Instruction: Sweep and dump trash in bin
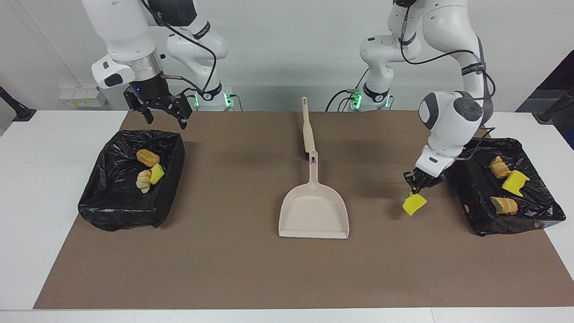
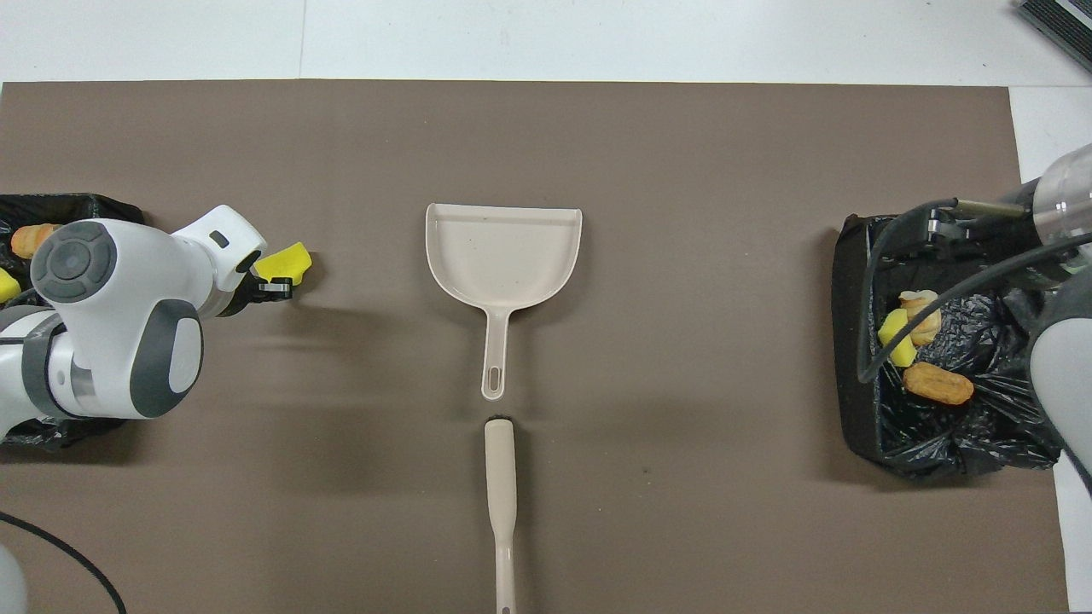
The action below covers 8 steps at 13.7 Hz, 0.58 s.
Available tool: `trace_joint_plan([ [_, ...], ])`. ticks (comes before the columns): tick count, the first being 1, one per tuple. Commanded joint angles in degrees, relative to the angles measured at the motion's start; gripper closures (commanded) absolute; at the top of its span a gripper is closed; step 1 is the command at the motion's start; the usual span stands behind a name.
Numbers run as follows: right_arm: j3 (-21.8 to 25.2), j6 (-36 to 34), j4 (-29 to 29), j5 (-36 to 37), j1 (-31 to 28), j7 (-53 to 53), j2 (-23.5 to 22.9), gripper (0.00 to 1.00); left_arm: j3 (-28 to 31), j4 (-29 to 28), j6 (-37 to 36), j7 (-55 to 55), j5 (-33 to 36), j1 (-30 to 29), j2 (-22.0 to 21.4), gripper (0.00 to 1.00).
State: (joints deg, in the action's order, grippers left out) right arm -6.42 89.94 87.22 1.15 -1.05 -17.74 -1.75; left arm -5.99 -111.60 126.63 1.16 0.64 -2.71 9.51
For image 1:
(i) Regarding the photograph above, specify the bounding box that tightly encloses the green and yellow sponge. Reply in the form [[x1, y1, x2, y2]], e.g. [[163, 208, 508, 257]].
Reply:
[[402, 193, 427, 217]]

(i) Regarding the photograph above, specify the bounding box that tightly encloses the brown bread roll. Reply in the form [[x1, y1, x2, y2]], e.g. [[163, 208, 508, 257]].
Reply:
[[136, 149, 161, 167]]

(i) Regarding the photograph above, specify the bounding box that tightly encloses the striped bread roll piece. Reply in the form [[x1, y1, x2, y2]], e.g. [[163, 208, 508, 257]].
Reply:
[[136, 170, 153, 194], [490, 196, 519, 216]]

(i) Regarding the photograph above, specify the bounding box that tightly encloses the pale torn bread chunk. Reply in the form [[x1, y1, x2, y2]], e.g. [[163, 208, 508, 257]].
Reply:
[[488, 156, 512, 179]]

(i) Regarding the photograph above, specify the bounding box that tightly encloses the large yellow sponge piece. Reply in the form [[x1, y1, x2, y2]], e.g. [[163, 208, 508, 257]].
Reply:
[[501, 170, 531, 198]]

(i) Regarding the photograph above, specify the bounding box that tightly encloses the beige plastic dustpan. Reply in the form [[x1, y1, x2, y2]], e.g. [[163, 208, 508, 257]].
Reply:
[[278, 150, 350, 239]]

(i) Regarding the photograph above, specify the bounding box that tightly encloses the beige hand brush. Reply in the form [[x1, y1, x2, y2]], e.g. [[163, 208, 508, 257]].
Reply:
[[300, 96, 320, 163]]

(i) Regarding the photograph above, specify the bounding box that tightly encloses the bin with black bag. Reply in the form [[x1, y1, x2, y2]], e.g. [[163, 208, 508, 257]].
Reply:
[[78, 129, 186, 232], [443, 137, 567, 237]]

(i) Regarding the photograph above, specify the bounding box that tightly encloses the black stand foot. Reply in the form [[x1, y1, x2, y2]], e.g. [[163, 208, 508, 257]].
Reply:
[[537, 87, 574, 124], [0, 86, 36, 122]]

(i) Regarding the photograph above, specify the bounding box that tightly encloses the brown table mat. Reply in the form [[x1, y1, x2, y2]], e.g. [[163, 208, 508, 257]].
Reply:
[[33, 110, 574, 310]]

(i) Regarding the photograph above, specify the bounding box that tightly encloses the white wall socket box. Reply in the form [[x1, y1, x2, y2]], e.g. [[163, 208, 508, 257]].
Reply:
[[59, 86, 107, 108]]

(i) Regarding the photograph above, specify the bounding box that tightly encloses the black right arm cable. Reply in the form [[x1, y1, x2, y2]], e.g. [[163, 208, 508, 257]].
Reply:
[[140, 0, 218, 97]]

